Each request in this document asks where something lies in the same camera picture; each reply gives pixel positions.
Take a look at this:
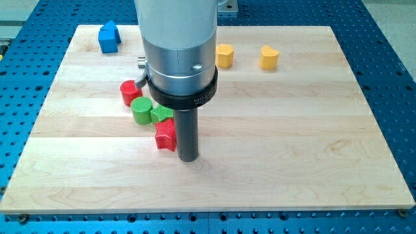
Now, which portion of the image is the yellow hexagon block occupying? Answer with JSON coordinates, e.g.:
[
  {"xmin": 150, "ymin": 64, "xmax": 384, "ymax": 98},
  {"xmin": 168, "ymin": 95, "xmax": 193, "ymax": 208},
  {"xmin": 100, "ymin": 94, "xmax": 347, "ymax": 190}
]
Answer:
[{"xmin": 216, "ymin": 44, "xmax": 234, "ymax": 68}]

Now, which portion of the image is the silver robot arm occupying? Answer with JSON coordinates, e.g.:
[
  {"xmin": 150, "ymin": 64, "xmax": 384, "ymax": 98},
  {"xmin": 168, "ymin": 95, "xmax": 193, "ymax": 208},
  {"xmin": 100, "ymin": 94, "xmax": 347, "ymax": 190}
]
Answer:
[{"xmin": 135, "ymin": 0, "xmax": 218, "ymax": 110}]

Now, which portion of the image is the yellow heart block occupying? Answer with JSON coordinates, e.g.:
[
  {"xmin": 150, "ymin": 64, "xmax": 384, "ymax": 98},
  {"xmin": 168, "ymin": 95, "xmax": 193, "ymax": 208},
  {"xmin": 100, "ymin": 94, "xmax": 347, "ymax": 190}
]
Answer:
[{"xmin": 259, "ymin": 45, "xmax": 280, "ymax": 70}]

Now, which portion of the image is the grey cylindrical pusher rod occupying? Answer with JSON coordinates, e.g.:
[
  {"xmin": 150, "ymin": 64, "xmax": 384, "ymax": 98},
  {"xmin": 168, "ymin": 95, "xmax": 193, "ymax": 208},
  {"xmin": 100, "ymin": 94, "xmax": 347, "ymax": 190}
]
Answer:
[{"xmin": 174, "ymin": 109, "xmax": 199, "ymax": 162}]

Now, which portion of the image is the red star block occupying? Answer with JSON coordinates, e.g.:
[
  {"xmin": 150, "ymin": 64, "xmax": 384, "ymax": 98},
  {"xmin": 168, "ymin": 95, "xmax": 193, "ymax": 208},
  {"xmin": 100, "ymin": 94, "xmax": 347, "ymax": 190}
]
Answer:
[{"xmin": 155, "ymin": 118, "xmax": 177, "ymax": 151}]

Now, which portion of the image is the green star block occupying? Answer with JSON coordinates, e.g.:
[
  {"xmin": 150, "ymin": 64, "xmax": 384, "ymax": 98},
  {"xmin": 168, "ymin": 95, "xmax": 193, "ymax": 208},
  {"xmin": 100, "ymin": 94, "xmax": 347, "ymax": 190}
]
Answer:
[{"xmin": 150, "ymin": 105, "xmax": 174, "ymax": 124}]

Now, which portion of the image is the green cylinder block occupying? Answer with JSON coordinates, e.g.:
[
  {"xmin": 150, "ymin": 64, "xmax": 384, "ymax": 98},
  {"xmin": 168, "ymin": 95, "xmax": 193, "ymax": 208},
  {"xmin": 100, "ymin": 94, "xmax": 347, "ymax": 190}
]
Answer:
[{"xmin": 131, "ymin": 97, "xmax": 153, "ymax": 125}]

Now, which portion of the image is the wooden board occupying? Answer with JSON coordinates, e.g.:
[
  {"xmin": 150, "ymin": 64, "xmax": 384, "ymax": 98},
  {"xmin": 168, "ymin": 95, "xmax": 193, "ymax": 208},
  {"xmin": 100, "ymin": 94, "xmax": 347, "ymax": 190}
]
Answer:
[{"xmin": 1, "ymin": 25, "xmax": 415, "ymax": 214}]

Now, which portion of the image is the red cylinder block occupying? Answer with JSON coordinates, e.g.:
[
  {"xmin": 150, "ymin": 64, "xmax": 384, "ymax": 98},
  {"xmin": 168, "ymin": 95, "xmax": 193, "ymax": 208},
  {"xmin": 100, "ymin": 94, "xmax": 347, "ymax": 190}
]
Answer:
[{"xmin": 120, "ymin": 80, "xmax": 142, "ymax": 107}]

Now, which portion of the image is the blue cube block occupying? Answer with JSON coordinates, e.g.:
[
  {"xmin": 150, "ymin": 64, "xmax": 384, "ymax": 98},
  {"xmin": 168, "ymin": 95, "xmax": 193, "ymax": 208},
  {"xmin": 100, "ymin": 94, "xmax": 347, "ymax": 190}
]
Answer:
[{"xmin": 98, "ymin": 31, "xmax": 118, "ymax": 53}]

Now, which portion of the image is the blue pentagon block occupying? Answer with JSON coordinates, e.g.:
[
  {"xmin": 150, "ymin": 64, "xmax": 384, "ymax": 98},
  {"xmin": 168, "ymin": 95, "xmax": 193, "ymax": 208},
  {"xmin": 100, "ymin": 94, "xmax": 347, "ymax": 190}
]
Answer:
[{"xmin": 99, "ymin": 21, "xmax": 122, "ymax": 44}]

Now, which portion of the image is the metal mounting bracket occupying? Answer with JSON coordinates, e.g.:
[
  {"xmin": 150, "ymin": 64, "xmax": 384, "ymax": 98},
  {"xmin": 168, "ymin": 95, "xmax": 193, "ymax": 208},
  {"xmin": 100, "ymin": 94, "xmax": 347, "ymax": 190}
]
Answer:
[{"xmin": 217, "ymin": 0, "xmax": 239, "ymax": 14}]

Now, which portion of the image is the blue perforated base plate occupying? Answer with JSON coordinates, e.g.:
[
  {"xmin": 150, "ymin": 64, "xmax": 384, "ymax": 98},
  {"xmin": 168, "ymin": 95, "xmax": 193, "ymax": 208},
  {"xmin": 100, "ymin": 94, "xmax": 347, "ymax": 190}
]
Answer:
[{"xmin": 1, "ymin": 0, "xmax": 415, "ymax": 233}]

